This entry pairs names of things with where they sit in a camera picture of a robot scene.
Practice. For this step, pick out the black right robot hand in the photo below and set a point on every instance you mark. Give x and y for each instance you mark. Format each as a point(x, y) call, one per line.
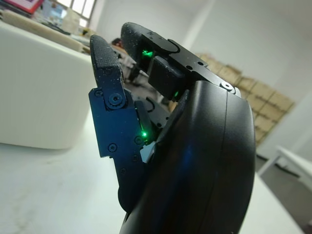
point(195, 158)

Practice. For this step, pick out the white two-slot toaster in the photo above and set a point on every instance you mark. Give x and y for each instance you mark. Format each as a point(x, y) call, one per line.
point(44, 92)

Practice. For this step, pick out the white side table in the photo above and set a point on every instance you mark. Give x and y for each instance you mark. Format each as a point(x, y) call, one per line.
point(290, 163)

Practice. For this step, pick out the laptop with red screen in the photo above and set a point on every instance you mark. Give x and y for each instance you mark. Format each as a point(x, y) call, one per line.
point(31, 6)

